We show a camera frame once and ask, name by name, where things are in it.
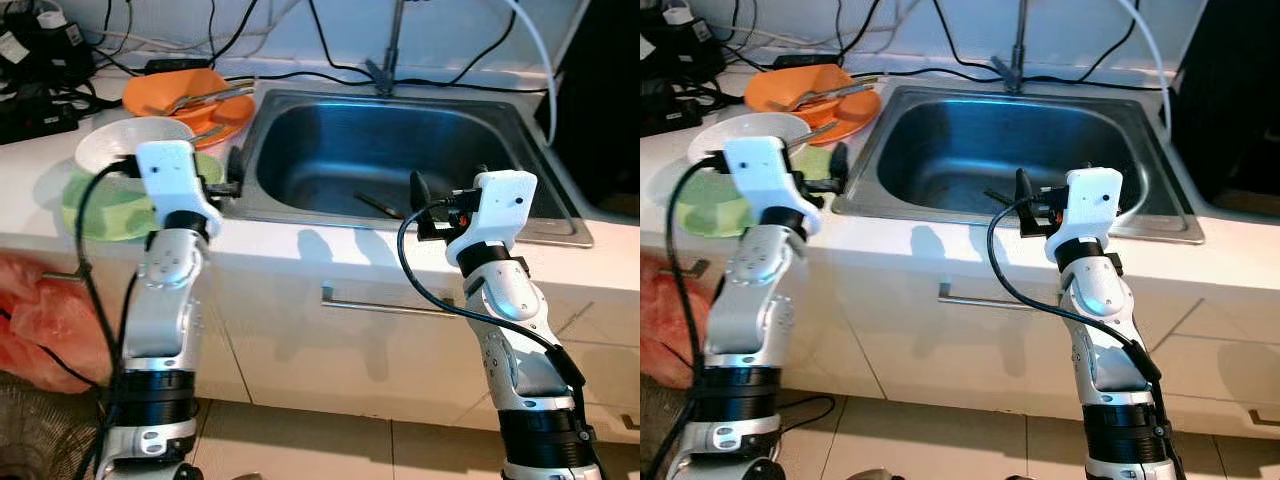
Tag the dark chopstick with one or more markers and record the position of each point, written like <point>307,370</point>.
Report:
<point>380,205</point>
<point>1000,198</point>

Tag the white bowl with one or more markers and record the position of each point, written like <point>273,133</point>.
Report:
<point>110,140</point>
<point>720,135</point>

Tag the green plate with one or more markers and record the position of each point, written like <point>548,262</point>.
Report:
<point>710,210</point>
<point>110,215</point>

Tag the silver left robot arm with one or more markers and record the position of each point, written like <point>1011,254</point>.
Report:
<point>745,300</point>
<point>160,300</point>

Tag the stainless steel kitchen sink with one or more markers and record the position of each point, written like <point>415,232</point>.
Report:
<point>940,155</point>
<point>330,160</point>

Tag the white kitchen cabinet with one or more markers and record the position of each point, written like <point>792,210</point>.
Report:
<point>300,350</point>
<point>950,350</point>

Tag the black kitchen appliance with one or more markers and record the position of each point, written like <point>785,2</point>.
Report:
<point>1230,100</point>

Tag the metal fork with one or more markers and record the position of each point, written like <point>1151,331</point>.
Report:
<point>825,97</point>
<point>200,100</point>

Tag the metal spoon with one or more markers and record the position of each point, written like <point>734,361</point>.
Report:
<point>240,90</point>
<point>862,87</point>

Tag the black power adapter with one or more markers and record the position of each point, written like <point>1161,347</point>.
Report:
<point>175,65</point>
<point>800,62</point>

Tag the steel gooseneck faucet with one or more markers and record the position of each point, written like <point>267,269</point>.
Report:
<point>395,40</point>
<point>1018,40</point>

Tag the black power strip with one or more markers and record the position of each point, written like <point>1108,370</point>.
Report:
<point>662,108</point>
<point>40,115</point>

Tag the black charger box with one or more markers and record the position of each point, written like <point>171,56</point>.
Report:
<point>680,50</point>
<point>50,55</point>

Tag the orange plastic bag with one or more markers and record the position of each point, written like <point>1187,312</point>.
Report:
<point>40,320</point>
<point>670,320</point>

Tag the white plug adapter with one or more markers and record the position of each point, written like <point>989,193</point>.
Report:
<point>50,17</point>
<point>680,15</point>

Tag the metal fan guard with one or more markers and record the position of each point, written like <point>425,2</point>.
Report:
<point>665,430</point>
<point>40,430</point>

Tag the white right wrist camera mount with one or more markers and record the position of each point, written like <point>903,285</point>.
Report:
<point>500,205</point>
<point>1090,200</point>

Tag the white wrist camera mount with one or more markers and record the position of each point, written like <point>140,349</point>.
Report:
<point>760,175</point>
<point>500,205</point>
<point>1090,200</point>
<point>165,175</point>

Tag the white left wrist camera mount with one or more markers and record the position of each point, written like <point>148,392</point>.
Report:
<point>165,175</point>
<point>760,175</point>

